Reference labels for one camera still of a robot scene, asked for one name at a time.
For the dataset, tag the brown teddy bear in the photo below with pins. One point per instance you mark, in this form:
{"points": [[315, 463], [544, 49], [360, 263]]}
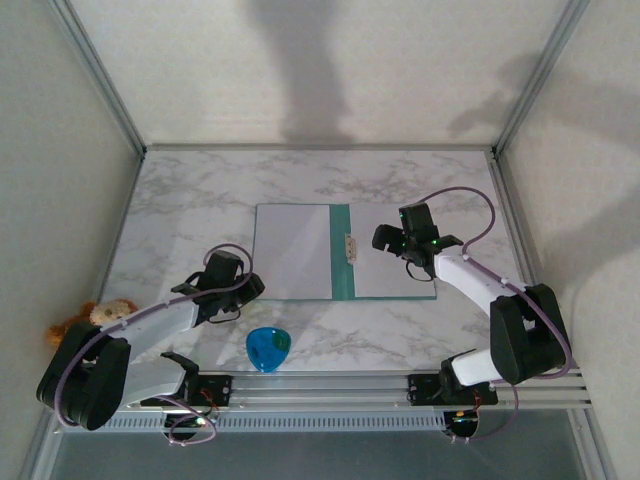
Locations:
{"points": [[112, 312]]}

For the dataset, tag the aluminium side rail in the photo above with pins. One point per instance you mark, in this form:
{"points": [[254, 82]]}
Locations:
{"points": [[510, 197]]}

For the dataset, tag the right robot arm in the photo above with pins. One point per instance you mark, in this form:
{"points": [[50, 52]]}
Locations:
{"points": [[475, 280]]}

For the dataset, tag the aluminium frame post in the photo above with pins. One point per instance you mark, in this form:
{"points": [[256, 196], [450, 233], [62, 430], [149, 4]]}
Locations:
{"points": [[542, 75], [100, 80]]}

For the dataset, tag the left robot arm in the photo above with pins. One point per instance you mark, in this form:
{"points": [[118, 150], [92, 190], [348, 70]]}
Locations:
{"points": [[160, 320]]}

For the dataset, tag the green clip folder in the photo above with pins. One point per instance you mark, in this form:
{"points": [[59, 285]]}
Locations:
{"points": [[340, 280]]}

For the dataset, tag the aluminium frame bar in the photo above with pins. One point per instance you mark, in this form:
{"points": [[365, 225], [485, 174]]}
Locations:
{"points": [[320, 147]]}

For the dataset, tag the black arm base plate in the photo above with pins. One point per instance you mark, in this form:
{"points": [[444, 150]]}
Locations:
{"points": [[220, 387], [420, 390]]}

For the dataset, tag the metal folder clip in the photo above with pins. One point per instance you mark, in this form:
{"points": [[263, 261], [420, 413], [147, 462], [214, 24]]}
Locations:
{"points": [[351, 250]]}

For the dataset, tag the blue triangular plastic container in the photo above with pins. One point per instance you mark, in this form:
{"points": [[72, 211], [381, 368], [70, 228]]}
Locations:
{"points": [[265, 350]]}

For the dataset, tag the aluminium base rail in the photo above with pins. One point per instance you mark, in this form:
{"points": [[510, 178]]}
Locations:
{"points": [[325, 387]]}

